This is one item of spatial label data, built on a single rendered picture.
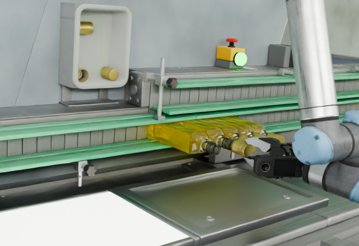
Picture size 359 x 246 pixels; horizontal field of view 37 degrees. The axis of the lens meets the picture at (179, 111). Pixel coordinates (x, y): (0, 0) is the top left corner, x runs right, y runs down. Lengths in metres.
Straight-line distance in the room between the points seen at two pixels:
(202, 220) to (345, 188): 0.33
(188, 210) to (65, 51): 0.53
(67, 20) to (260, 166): 0.63
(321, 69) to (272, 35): 1.01
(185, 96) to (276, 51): 0.53
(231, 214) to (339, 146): 0.35
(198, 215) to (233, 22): 0.84
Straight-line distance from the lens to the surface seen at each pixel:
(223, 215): 1.29
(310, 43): 1.07
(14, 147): 1.35
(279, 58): 2.02
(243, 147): 1.37
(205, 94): 1.67
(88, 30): 1.48
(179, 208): 1.31
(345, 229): 1.39
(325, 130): 1.07
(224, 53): 1.82
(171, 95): 1.58
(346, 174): 1.19
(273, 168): 1.25
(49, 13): 1.48
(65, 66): 1.47
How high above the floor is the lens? 2.07
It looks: 47 degrees down
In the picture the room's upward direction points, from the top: 107 degrees clockwise
